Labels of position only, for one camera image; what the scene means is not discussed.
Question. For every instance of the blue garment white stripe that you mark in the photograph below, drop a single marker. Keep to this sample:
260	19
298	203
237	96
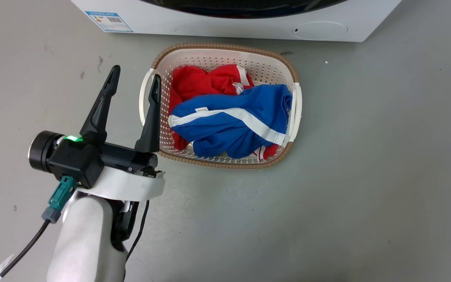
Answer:
233	129

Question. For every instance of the cream perforated laundry basket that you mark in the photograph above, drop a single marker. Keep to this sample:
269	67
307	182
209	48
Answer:
210	55

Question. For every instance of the white washing machine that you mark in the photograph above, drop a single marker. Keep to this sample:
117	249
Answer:
225	25

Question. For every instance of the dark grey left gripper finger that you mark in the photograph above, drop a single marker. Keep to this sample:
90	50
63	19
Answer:
151	121
101	105

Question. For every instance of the red garment white trim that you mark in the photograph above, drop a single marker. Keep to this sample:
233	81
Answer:
198	80

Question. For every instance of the blue energy label sticker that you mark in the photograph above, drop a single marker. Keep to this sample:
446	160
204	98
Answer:
109	21

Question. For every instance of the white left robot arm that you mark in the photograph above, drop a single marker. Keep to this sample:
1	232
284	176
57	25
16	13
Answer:
88	239

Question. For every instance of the dark glass washing machine door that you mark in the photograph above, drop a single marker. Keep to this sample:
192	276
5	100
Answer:
245	8

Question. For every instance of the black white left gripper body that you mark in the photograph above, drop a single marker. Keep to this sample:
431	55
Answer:
119	172

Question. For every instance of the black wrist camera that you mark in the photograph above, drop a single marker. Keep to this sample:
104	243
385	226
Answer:
67	156

